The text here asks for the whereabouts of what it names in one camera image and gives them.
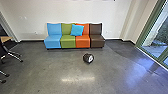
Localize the orange sofa seat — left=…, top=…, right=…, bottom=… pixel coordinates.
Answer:
left=75, top=22, right=92, bottom=50

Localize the blue sofa seat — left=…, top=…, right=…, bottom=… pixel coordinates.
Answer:
left=43, top=22, right=63, bottom=50

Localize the brown sofa seat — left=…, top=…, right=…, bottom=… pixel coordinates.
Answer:
left=89, top=22, right=106, bottom=50

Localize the green window frame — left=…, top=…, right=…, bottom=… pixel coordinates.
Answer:
left=134, top=0, right=168, bottom=68

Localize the blue square cushion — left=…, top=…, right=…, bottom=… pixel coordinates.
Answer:
left=70, top=24, right=85, bottom=37

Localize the black plastic trash bag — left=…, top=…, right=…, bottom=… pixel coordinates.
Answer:
left=82, top=52, right=95, bottom=64

